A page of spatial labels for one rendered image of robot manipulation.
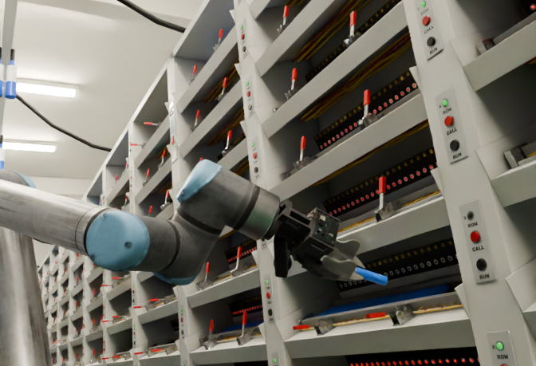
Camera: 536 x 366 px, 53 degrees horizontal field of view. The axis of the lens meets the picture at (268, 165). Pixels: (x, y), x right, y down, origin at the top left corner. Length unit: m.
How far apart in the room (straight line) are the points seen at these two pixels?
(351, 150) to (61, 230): 0.60
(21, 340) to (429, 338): 0.80
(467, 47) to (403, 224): 0.33
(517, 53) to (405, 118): 0.25
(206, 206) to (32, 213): 0.30
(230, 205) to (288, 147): 0.63
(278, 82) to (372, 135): 0.58
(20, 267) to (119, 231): 0.48
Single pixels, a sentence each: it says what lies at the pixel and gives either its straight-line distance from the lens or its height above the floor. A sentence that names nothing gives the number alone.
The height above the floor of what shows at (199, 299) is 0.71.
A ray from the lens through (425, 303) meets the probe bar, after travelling 1.06.
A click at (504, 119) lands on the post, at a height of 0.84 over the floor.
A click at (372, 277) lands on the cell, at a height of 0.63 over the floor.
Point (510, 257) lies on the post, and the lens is 0.88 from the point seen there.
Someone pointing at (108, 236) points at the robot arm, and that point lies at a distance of 0.87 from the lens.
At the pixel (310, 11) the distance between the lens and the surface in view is 1.40.
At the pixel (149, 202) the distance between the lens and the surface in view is 2.85.
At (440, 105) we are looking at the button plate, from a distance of 0.97.
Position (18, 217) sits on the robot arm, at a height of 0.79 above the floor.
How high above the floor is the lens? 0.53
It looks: 19 degrees up
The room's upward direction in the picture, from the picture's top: 6 degrees counter-clockwise
